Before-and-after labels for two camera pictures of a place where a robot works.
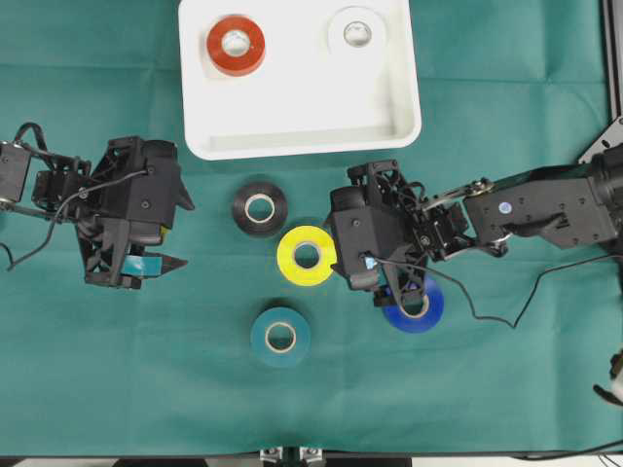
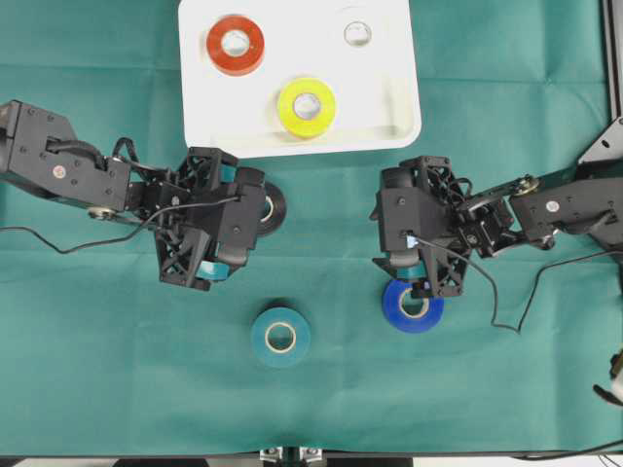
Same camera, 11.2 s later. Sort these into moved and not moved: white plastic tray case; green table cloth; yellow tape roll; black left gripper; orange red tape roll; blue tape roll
Moved: black left gripper; yellow tape roll
Not moved: blue tape roll; green table cloth; white plastic tray case; orange red tape roll
